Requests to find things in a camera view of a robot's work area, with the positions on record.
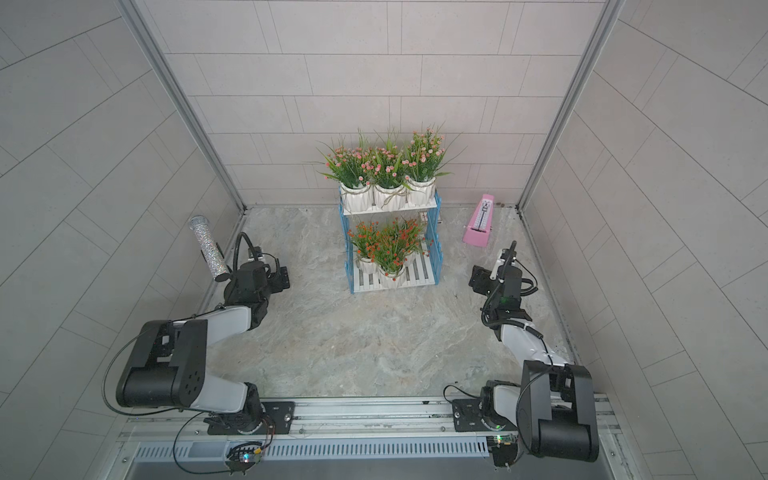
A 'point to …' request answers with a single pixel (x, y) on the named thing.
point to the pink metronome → (477, 232)
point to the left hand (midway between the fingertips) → (273, 265)
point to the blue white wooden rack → (420, 271)
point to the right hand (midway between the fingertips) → (484, 265)
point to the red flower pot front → (396, 242)
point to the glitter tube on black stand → (211, 251)
